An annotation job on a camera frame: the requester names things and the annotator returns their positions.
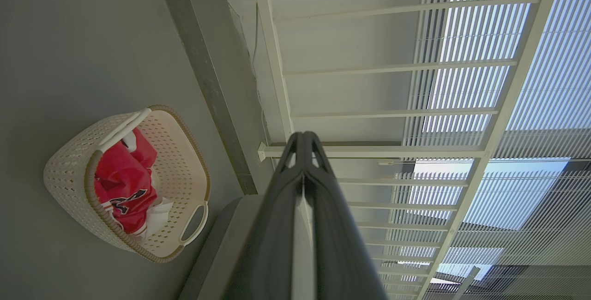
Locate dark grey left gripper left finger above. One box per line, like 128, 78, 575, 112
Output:
242, 132, 306, 300

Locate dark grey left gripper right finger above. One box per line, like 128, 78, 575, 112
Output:
305, 132, 387, 300

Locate cream perforated plastic laundry basket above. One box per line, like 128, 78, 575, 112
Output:
43, 104, 211, 264

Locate grey fabric sofa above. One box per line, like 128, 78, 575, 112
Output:
178, 194, 277, 300

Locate white crumpled cloth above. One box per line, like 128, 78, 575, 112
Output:
139, 197, 175, 240

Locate red basketball jersey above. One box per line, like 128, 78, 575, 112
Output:
95, 128, 158, 235

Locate white metal railing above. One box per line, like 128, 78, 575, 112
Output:
251, 0, 566, 300

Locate white window blinds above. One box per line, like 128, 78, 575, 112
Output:
383, 0, 591, 300

